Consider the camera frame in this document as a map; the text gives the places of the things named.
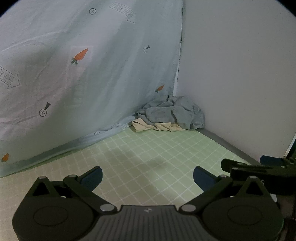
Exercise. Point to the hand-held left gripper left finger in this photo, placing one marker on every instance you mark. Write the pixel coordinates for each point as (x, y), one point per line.
(92, 179)

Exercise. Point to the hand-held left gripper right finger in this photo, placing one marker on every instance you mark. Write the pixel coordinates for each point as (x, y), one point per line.
(203, 178)

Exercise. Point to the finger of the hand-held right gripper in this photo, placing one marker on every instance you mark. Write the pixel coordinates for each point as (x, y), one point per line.
(270, 160)
(272, 178)

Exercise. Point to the grey garment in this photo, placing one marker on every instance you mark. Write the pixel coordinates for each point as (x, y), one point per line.
(166, 113)

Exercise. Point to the green checked mat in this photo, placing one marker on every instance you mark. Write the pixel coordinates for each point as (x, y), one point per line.
(138, 157)

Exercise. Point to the beige garment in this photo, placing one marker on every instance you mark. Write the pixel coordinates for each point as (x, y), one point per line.
(141, 125)

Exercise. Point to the carrot print light blue curtain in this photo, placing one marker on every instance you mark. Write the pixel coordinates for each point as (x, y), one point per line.
(69, 92)

